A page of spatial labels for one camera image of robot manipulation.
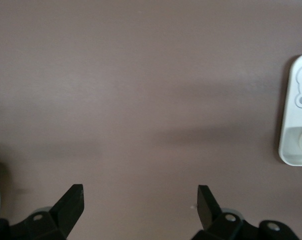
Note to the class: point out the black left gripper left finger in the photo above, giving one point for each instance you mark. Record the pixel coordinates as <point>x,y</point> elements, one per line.
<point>63,212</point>

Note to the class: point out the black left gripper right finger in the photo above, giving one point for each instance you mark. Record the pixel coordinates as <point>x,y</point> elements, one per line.
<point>208,212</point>

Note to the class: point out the white plastic cup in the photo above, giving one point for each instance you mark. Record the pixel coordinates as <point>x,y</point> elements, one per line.
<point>297,141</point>

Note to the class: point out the white tray with bear print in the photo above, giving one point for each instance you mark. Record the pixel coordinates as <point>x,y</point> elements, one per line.
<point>292,110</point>

